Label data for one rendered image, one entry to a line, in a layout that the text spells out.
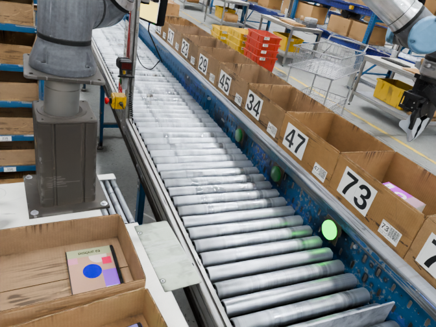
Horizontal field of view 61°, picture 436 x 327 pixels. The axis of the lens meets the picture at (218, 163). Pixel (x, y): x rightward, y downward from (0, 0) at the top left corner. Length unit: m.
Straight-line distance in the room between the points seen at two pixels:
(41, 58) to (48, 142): 0.25
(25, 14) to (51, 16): 1.02
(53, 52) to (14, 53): 1.05
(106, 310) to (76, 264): 0.22
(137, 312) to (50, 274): 0.27
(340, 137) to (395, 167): 0.34
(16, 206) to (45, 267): 0.32
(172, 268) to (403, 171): 0.98
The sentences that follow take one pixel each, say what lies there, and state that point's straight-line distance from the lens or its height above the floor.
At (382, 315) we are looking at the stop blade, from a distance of 1.29.
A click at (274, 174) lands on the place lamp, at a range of 1.67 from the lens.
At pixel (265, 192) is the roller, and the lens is 1.64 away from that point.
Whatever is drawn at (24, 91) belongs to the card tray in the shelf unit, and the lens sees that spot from 2.29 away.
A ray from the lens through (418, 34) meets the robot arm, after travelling 1.09.
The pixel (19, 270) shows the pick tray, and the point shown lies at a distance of 1.18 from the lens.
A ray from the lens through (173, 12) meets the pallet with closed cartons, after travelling 10.67.
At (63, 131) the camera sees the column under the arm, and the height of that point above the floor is 1.04.
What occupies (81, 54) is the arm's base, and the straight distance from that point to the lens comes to 1.20.
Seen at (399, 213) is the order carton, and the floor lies 1.00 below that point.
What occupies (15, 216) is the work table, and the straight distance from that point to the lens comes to 1.38.
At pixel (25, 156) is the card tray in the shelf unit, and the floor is 0.40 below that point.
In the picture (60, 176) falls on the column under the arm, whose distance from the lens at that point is 1.33.
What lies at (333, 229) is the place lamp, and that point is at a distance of 1.40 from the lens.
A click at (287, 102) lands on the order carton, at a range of 2.22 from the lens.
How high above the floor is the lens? 1.58
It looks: 28 degrees down
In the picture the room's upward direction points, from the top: 12 degrees clockwise
